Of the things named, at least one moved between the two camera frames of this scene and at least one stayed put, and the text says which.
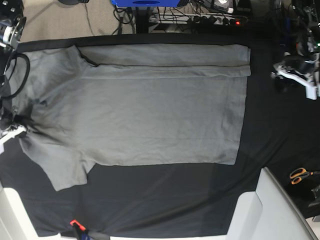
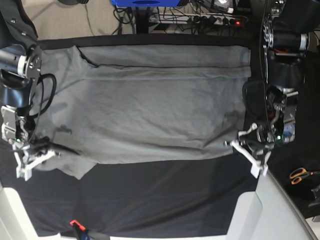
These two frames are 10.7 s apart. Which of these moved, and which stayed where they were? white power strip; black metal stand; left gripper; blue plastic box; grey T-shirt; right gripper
Moved: right gripper; left gripper
Stayed: blue plastic box; grey T-shirt; black metal stand; white power strip
